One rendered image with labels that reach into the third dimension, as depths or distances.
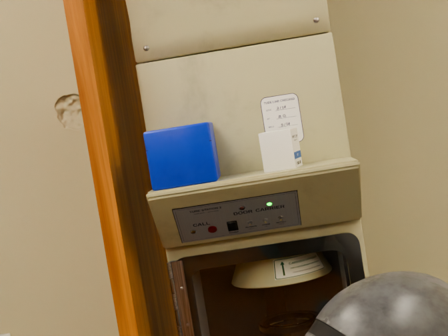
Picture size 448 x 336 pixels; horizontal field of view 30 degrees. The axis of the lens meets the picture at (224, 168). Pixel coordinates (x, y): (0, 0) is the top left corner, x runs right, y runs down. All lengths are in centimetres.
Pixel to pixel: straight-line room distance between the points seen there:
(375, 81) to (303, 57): 47
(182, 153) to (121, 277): 21
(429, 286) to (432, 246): 107
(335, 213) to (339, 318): 61
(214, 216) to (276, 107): 21
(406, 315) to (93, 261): 120
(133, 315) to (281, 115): 39
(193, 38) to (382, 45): 56
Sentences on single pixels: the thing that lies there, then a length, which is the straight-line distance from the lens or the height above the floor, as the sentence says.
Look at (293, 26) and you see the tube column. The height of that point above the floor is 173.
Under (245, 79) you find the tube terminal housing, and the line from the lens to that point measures 135.
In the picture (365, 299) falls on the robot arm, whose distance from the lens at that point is 73.
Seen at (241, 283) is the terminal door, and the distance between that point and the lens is 136.
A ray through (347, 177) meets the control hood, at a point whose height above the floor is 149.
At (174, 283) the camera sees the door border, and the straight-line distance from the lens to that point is 137.
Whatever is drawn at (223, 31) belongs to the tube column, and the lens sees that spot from 136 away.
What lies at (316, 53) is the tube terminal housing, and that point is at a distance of 135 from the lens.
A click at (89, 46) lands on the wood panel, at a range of 129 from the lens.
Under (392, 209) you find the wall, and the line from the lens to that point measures 181.
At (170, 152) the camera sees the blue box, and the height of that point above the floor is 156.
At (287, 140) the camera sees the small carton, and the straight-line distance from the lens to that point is 126.
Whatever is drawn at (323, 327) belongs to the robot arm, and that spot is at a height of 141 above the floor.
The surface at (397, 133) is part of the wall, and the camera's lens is 180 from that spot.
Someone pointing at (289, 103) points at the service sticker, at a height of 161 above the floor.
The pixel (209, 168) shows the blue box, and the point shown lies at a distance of 124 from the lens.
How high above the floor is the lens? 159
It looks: 3 degrees down
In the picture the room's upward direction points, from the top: 9 degrees counter-clockwise
